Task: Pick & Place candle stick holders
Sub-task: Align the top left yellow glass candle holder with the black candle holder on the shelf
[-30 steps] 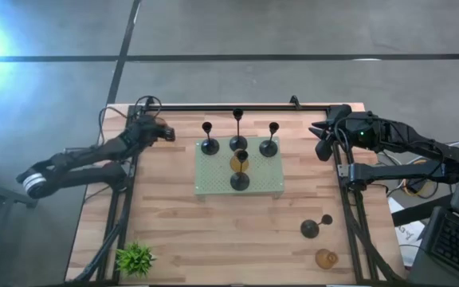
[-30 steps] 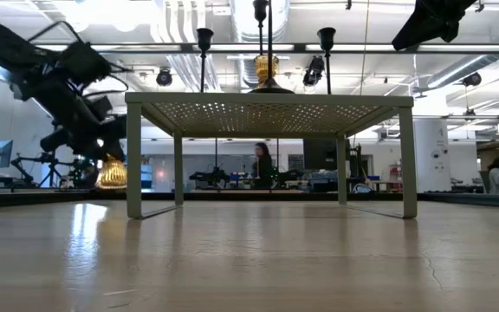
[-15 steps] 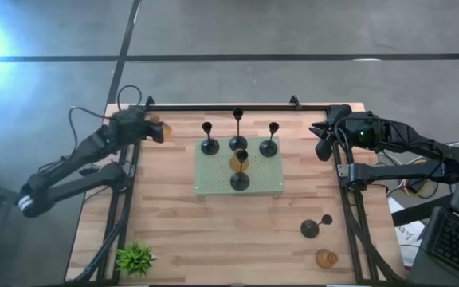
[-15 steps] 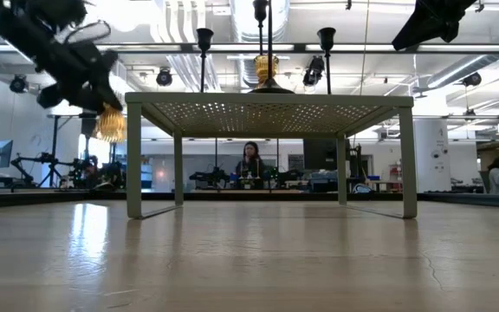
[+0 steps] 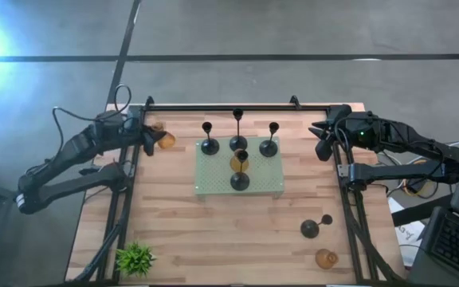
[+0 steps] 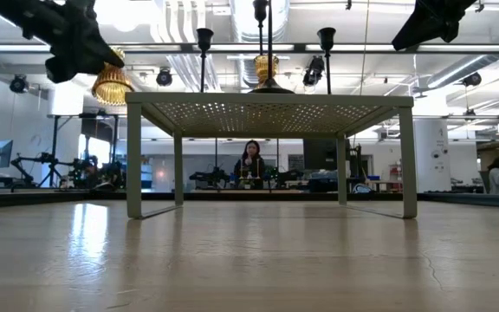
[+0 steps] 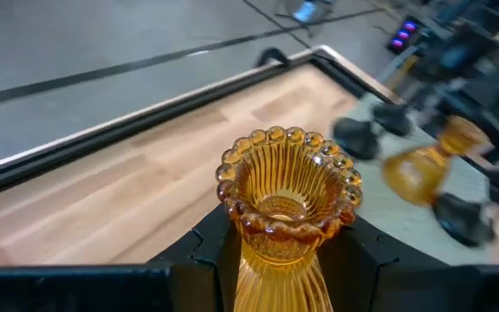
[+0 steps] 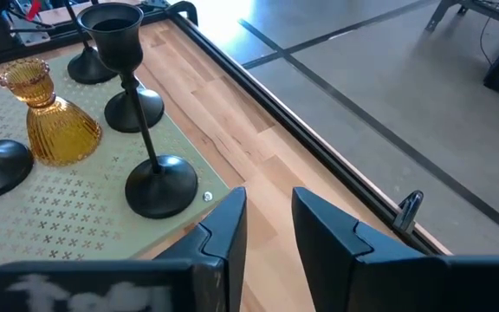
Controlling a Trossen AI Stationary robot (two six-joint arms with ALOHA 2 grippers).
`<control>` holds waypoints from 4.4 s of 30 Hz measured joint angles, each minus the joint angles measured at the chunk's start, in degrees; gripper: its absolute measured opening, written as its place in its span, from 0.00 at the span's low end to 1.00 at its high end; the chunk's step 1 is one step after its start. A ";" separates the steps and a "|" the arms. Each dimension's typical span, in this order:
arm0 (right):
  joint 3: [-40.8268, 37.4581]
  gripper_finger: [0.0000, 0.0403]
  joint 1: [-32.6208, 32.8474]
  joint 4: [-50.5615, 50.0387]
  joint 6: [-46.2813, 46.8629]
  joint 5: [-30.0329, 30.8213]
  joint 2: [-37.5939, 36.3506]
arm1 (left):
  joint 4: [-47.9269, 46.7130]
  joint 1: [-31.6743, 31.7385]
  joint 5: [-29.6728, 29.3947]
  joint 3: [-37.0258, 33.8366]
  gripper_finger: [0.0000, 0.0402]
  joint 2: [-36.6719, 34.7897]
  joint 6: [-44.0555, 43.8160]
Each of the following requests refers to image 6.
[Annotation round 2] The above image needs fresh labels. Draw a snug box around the amber ribbed glass candle holder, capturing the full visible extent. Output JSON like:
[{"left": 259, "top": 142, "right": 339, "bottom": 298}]
[
  {"left": 252, "top": 54, "right": 280, "bottom": 91},
  {"left": 91, "top": 46, "right": 135, "bottom": 107}
]

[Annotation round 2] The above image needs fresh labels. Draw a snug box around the large black screen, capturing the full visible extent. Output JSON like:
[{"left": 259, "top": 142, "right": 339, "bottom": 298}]
[{"left": 303, "top": 138, "right": 340, "bottom": 171}]

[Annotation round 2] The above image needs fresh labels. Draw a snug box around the silver ceiling air duct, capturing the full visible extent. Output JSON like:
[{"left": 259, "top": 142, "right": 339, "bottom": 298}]
[{"left": 230, "top": 0, "right": 290, "bottom": 43}]

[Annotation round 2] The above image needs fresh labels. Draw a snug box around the black cup-topped candlestick holder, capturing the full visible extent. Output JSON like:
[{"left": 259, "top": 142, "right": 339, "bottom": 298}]
[
  {"left": 317, "top": 26, "right": 337, "bottom": 95},
  {"left": 196, "top": 27, "right": 215, "bottom": 94}
]

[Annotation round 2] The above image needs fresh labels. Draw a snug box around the white round column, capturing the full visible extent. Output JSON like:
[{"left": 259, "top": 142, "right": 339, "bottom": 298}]
[{"left": 417, "top": 119, "right": 452, "bottom": 192}]

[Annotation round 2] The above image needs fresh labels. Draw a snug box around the black ceiling spotlight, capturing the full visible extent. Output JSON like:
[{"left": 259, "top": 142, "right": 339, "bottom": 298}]
[
  {"left": 9, "top": 74, "right": 30, "bottom": 94},
  {"left": 301, "top": 55, "right": 327, "bottom": 88},
  {"left": 155, "top": 67, "right": 174, "bottom": 88},
  {"left": 462, "top": 71, "right": 483, "bottom": 88}
]

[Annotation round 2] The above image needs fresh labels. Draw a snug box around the pale green perforated metal shelf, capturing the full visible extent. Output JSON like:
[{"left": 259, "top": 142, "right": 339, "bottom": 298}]
[{"left": 124, "top": 90, "right": 418, "bottom": 220}]

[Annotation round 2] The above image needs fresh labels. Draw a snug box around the black hanging display panel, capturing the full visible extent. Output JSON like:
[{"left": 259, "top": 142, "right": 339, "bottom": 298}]
[{"left": 80, "top": 116, "right": 119, "bottom": 142}]

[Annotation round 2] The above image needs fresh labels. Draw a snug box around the black overhead frame bar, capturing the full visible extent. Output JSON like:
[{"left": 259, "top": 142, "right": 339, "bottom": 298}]
[{"left": 0, "top": 42, "right": 499, "bottom": 55}]

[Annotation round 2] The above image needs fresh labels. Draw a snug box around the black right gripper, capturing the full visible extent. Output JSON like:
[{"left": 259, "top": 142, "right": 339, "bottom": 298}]
[{"left": 391, "top": 0, "right": 478, "bottom": 50}]

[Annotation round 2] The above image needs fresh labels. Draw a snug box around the black background robot station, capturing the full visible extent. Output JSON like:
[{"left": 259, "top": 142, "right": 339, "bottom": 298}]
[{"left": 188, "top": 167, "right": 232, "bottom": 190}]

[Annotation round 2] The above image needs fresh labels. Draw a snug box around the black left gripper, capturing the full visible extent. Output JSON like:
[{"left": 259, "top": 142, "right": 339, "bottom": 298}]
[{"left": 0, "top": 0, "right": 126, "bottom": 84}]

